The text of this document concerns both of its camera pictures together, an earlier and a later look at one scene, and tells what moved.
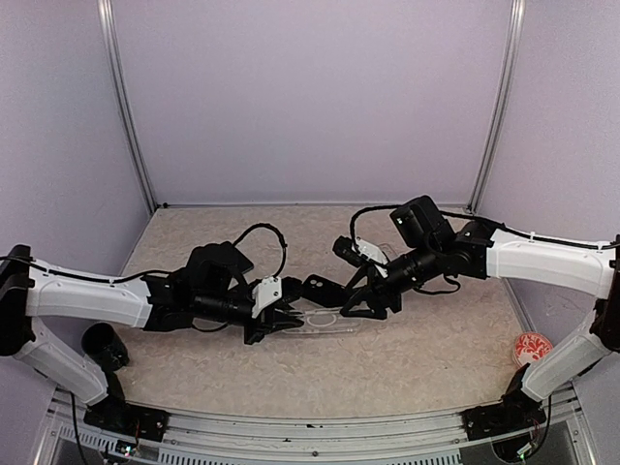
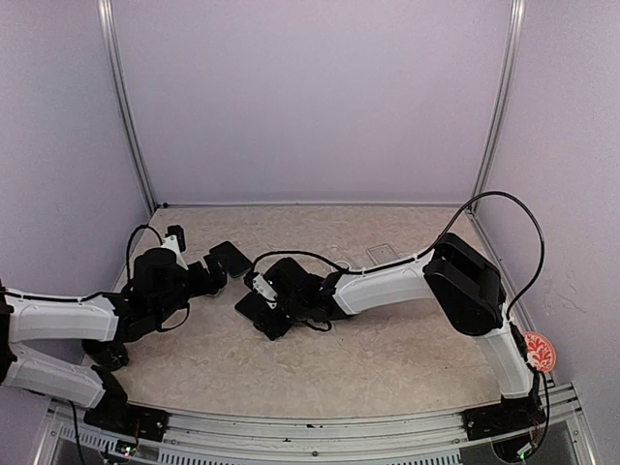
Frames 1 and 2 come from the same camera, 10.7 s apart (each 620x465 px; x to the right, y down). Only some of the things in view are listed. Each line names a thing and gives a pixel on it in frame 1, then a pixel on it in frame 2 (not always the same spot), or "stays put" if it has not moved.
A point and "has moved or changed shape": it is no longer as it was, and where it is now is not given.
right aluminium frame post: [500, 109] stays put
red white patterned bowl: [532, 348] stays put
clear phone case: [325, 321] has moved or changed shape
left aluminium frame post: [107, 11] stays put
